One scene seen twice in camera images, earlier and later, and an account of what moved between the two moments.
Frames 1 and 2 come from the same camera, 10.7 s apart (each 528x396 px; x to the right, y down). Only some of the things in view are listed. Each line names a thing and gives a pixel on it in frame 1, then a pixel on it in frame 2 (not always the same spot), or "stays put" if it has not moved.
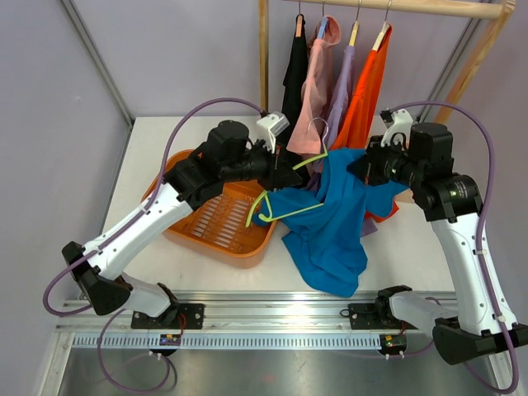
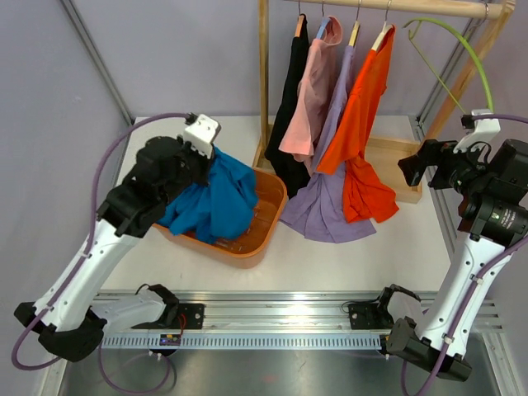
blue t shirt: x=327 y=219 -> x=220 y=209
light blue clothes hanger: x=322 y=25 stays put
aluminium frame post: x=97 y=59 stays put
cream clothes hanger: x=384 y=30 stays put
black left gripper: x=283 y=177 -> x=205 y=162
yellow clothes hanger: x=354 y=33 stays put
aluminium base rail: x=232 y=321 stays put
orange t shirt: x=366 y=110 stays put
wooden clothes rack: x=499 y=10 stays put
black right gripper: x=367 y=167 -> x=433 y=153
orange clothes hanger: x=299 y=22 stays put
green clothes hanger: x=264 y=195 -> x=418 y=21
